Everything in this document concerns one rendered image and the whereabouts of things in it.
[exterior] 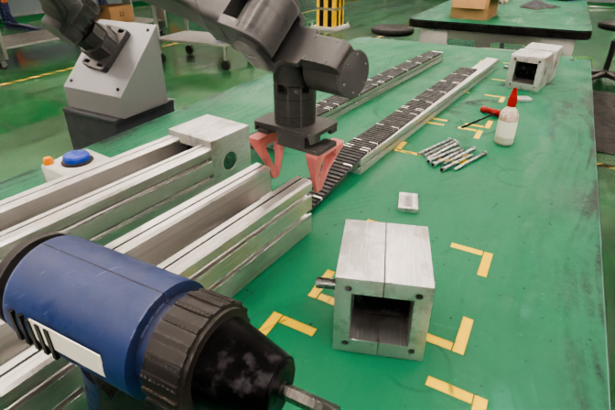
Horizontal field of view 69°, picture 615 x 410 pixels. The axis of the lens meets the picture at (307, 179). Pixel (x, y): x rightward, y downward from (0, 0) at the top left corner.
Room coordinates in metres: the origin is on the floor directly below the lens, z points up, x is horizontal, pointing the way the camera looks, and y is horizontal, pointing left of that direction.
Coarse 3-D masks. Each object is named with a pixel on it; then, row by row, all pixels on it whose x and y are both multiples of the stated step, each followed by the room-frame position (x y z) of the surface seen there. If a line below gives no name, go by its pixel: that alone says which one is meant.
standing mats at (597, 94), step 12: (600, 96) 3.65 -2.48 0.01; (612, 96) 3.65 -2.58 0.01; (600, 108) 3.34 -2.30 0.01; (612, 108) 3.34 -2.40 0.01; (600, 120) 3.08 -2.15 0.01; (612, 120) 3.08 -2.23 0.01; (600, 132) 2.84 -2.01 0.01; (612, 132) 2.84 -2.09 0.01; (600, 144) 2.63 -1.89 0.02; (612, 144) 2.64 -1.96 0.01
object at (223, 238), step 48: (240, 192) 0.52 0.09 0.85; (288, 192) 0.50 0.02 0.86; (144, 240) 0.39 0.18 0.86; (192, 240) 0.44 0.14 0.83; (240, 240) 0.41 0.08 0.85; (288, 240) 0.48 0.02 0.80; (240, 288) 0.40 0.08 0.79; (0, 336) 0.27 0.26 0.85; (0, 384) 0.21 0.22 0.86; (48, 384) 0.23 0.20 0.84
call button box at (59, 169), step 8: (56, 160) 0.64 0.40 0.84; (88, 160) 0.64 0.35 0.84; (96, 160) 0.64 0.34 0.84; (48, 168) 0.62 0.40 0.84; (56, 168) 0.61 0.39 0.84; (64, 168) 0.61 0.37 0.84; (72, 168) 0.61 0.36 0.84; (80, 168) 0.61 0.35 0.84; (48, 176) 0.62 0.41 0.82; (56, 176) 0.60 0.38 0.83
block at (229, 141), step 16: (176, 128) 0.69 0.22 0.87; (192, 128) 0.69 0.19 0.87; (208, 128) 0.69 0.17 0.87; (224, 128) 0.69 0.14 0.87; (240, 128) 0.69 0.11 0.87; (192, 144) 0.66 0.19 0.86; (208, 144) 0.64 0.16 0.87; (224, 144) 0.66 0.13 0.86; (240, 144) 0.69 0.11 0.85; (208, 160) 0.64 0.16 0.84; (224, 160) 0.66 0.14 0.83; (240, 160) 0.69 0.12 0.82; (224, 176) 0.66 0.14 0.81
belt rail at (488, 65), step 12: (492, 60) 1.47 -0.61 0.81; (480, 72) 1.32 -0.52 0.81; (468, 84) 1.22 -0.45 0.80; (444, 96) 1.08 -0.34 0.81; (456, 96) 1.14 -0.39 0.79; (432, 108) 1.00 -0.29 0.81; (444, 108) 1.07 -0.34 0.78; (420, 120) 0.94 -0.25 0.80; (396, 132) 0.84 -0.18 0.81; (408, 132) 0.89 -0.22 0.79; (384, 144) 0.79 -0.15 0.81; (396, 144) 0.84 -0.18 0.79; (372, 156) 0.76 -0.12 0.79; (360, 168) 0.71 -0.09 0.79
